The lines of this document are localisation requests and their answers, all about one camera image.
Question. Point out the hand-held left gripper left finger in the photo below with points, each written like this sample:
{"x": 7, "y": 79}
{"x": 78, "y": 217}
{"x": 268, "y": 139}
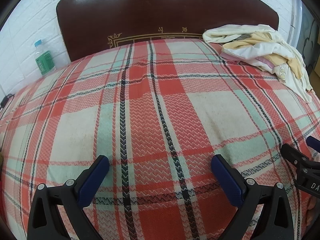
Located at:
{"x": 93, "y": 182}

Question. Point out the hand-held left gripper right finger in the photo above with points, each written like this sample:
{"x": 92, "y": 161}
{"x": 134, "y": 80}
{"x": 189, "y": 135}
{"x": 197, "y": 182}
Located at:
{"x": 226, "y": 180}

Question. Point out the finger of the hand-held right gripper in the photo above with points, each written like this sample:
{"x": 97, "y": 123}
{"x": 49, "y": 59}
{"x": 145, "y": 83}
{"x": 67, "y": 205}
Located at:
{"x": 291, "y": 152}
{"x": 314, "y": 143}

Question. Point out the white sweatshirt with yellow sleeves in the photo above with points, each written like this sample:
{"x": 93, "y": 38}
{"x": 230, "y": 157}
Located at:
{"x": 250, "y": 51}

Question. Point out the red plaid blanket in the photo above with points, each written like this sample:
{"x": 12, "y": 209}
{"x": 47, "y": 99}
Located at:
{"x": 150, "y": 105}

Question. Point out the green label water bottle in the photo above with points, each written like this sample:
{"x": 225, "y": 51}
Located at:
{"x": 45, "y": 62}

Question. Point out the cream knit garment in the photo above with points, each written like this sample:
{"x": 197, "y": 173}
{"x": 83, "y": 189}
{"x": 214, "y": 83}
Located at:
{"x": 220, "y": 33}

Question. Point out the dark wooden headboard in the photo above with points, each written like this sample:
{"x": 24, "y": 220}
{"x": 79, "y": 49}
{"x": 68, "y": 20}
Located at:
{"x": 162, "y": 5}

